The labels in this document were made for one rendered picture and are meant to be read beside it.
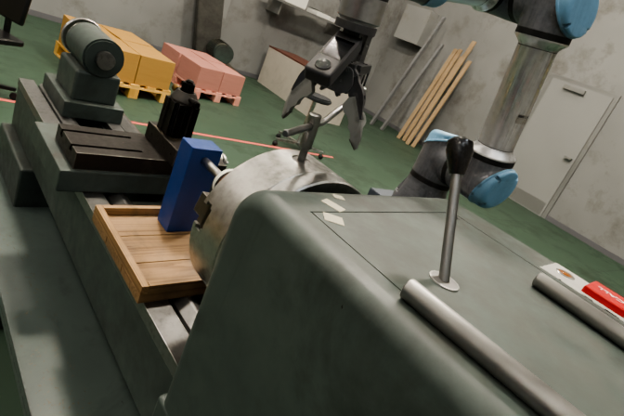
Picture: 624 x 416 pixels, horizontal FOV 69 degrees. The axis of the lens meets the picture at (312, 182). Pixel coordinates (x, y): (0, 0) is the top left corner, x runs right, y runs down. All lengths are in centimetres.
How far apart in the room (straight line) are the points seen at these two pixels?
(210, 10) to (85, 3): 188
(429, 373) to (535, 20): 85
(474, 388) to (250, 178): 48
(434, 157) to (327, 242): 78
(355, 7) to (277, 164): 28
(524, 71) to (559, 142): 734
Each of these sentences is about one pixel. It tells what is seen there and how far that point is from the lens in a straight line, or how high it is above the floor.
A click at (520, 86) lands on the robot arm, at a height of 150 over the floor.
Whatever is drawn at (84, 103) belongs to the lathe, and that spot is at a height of 92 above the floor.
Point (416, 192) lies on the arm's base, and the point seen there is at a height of 115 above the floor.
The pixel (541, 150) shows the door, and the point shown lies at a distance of 853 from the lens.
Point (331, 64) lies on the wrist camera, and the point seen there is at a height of 141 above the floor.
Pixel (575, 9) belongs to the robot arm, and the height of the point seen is 167.
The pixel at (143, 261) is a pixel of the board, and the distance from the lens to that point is 103.
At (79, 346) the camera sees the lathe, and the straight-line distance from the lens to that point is 132.
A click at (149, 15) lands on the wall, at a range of 848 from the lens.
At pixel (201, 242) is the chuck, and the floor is 107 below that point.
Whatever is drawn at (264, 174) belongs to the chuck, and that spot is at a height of 121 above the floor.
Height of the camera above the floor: 146
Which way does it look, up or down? 18 degrees down
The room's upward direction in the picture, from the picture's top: 23 degrees clockwise
